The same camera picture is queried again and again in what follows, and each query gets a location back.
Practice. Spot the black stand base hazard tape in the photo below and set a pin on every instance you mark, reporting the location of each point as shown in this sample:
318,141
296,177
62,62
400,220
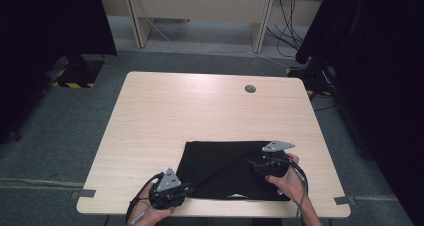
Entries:
78,74
316,77

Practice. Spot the person's right hand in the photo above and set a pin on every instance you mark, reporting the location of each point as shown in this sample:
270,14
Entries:
291,184

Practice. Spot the grey tape strip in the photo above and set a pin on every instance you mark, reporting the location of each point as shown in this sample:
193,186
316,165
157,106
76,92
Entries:
83,193
345,200

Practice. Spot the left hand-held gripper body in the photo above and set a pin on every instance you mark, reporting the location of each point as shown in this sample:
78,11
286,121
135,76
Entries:
168,182

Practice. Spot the black curtain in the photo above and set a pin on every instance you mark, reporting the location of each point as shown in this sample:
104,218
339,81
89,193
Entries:
40,36
383,69

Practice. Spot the beige wooden desk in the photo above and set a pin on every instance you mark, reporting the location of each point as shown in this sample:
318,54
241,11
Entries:
200,2

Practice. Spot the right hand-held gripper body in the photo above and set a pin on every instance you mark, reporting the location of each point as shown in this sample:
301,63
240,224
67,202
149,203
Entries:
278,146

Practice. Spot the person's left hand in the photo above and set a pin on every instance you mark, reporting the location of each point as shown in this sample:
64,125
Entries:
151,214

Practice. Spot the black tank top white trim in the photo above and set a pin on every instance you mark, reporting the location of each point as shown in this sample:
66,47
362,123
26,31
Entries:
226,172

